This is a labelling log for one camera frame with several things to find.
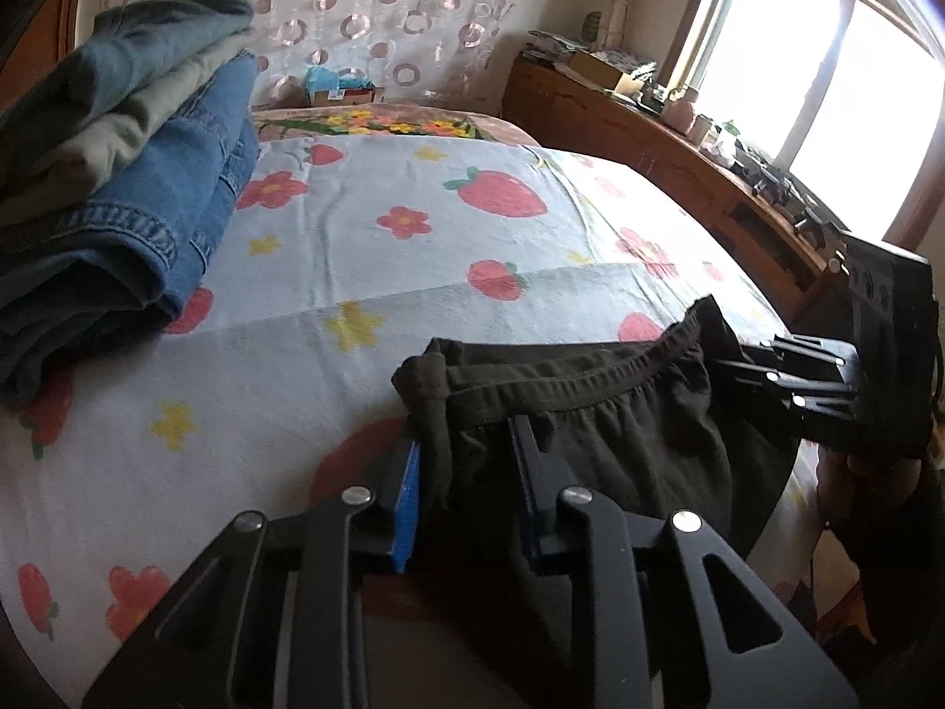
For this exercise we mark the folded teal pants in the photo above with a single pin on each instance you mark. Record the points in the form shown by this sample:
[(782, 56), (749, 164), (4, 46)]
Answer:
[(125, 59)]

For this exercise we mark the white jar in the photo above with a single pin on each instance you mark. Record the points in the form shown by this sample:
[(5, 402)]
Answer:
[(703, 131)]

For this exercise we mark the black pants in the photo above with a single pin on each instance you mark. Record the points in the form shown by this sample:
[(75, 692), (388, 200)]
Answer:
[(613, 450)]

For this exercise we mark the wooden sideboard cabinet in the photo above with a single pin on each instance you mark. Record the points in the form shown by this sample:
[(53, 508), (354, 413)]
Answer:
[(650, 148)]

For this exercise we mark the small cardboard box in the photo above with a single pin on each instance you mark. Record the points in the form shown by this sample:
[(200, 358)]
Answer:
[(347, 96)]

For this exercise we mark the strawberry print bed sheet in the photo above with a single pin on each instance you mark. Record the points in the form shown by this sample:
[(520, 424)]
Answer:
[(354, 251)]

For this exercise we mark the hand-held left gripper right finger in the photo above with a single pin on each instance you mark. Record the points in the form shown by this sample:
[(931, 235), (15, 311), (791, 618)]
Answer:
[(528, 487)]

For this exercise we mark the folded olive pants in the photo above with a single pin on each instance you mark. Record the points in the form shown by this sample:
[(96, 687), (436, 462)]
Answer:
[(125, 133)]

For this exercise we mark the floral pink blanket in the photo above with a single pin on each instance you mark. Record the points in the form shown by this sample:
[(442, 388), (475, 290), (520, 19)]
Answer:
[(384, 124)]

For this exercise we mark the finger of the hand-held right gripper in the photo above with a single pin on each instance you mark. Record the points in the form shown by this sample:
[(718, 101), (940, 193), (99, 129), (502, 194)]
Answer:
[(805, 390), (812, 356)]

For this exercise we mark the dark wall ornament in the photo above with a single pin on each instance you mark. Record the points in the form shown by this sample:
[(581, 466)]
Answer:
[(592, 26)]

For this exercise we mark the black devices on sideboard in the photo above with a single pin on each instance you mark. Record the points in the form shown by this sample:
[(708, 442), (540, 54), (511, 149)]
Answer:
[(782, 196)]

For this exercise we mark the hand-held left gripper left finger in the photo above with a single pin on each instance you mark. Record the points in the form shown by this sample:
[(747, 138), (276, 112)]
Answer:
[(406, 509)]

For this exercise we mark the person's right forearm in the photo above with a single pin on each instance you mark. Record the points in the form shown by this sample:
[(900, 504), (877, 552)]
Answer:
[(901, 576)]

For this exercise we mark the folded blue jeans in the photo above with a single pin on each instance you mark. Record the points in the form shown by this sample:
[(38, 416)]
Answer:
[(177, 192)]

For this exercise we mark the pink jar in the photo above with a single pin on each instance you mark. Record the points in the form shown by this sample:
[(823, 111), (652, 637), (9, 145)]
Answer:
[(681, 107)]

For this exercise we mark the pile of papers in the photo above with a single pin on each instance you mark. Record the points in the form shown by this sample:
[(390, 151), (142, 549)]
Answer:
[(550, 46)]

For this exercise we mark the person's right hand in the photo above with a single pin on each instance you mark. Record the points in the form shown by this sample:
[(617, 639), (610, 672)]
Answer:
[(867, 487)]

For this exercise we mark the window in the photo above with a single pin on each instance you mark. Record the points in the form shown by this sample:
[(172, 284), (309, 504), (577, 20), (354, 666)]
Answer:
[(827, 66)]

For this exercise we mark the green cap bottle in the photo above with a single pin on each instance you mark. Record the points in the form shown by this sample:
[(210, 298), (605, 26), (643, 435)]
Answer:
[(727, 142)]

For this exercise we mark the folded dark jeans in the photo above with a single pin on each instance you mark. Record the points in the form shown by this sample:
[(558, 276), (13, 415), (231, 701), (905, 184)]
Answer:
[(66, 332)]

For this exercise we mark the open cardboard box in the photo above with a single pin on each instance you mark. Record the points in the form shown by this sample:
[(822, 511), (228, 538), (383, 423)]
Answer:
[(602, 68)]

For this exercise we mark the wooden wardrobe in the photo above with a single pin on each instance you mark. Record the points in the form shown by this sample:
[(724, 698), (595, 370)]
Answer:
[(33, 15)]

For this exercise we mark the circle pattern wall curtain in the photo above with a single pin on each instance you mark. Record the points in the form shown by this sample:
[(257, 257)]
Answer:
[(354, 7)]

